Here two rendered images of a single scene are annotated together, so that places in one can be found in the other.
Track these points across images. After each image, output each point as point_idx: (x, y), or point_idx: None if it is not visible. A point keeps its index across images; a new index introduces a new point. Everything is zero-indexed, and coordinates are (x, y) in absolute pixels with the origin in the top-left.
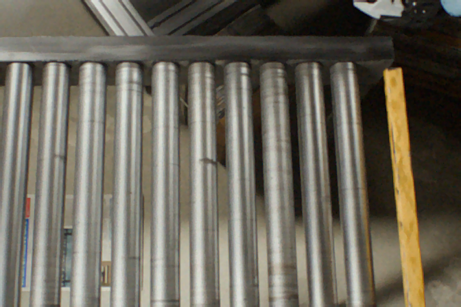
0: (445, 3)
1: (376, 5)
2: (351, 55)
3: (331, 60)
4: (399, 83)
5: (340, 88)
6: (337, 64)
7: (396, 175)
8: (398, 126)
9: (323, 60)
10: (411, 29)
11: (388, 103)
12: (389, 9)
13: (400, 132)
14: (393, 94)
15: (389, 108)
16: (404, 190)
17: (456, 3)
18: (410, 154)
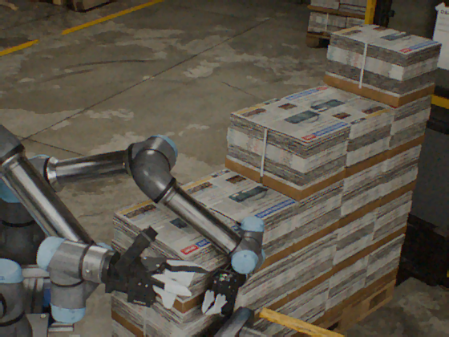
0: (244, 270)
1: (216, 303)
2: (240, 323)
3: (237, 332)
4: (272, 311)
5: (256, 336)
6: (240, 332)
7: (323, 334)
8: (296, 322)
9: (235, 334)
10: (229, 311)
11: (280, 320)
12: (220, 302)
13: (300, 322)
14: (277, 316)
15: (283, 321)
16: (333, 335)
17: (250, 261)
18: (314, 325)
